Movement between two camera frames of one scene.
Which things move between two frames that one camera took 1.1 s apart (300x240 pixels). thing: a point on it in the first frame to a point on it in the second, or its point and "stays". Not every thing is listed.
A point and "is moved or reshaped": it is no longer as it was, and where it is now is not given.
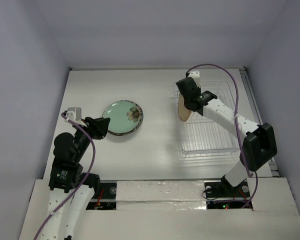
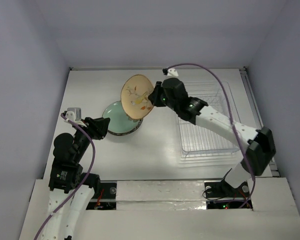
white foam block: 160,195 stays
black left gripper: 98,126 stays
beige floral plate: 184,112 is moved or reshaped
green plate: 125,117 stays
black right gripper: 186,89 to 159,92
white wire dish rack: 201,135 stays
